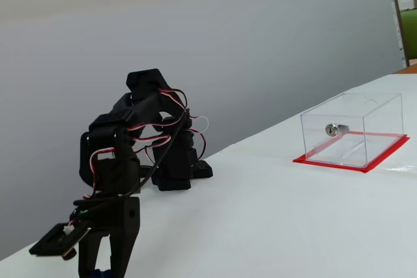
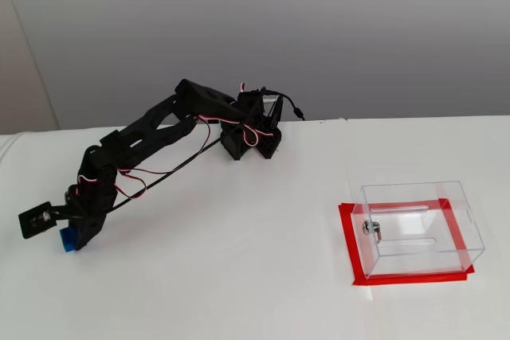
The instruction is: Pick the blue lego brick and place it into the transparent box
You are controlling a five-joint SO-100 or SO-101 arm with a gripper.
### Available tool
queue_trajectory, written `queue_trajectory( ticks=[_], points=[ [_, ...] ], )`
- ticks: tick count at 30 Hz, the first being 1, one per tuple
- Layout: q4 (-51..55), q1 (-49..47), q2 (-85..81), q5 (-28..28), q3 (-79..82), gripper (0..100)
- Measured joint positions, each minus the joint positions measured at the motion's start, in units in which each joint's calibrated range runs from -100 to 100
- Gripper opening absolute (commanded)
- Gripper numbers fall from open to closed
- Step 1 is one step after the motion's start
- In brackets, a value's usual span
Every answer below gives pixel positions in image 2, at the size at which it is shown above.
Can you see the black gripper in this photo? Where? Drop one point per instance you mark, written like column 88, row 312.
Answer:
column 88, row 228

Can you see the blue lego brick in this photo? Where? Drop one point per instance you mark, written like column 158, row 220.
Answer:
column 67, row 240

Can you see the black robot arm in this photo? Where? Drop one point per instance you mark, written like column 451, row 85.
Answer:
column 199, row 97

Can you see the transparent plastic box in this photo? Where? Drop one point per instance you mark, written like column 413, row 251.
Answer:
column 418, row 228

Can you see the silver lock cylinder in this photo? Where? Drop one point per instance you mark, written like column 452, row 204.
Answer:
column 368, row 228

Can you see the red tape rectangle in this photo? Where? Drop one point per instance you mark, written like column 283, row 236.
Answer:
column 414, row 279

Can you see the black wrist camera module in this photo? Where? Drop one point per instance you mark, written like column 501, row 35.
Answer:
column 36, row 220

